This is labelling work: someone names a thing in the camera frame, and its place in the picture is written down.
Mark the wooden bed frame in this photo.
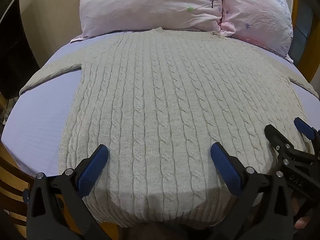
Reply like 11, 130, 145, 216
0, 94, 118, 240

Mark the person's right hand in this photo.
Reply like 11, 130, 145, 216
292, 214, 313, 230

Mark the beige cable-knit sweater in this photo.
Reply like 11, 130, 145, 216
19, 27, 319, 230

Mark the wooden headboard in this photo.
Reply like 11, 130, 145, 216
290, 0, 320, 90

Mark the white floral pillow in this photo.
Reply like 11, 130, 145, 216
71, 0, 225, 43

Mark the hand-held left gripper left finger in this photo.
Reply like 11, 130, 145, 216
24, 144, 109, 240

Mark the lavender bed sheet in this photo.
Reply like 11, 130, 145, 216
1, 29, 312, 180

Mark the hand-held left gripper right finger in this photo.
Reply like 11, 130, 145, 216
210, 142, 296, 240

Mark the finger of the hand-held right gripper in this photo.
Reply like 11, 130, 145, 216
264, 124, 292, 157
293, 117, 320, 154

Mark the pink floral pillow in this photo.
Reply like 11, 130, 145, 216
218, 0, 294, 63

